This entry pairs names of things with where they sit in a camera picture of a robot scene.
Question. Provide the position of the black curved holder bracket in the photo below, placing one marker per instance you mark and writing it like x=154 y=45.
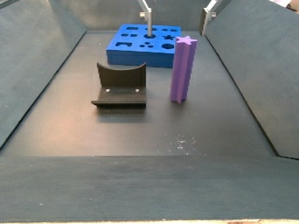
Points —
x=122 y=87

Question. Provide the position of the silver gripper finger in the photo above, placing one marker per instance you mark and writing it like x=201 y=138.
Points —
x=146 y=14
x=209 y=13

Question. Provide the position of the purple star-shaped prism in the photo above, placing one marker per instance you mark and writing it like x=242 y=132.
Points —
x=182 y=67

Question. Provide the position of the blue foam shape board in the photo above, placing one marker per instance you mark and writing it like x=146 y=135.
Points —
x=133 y=48

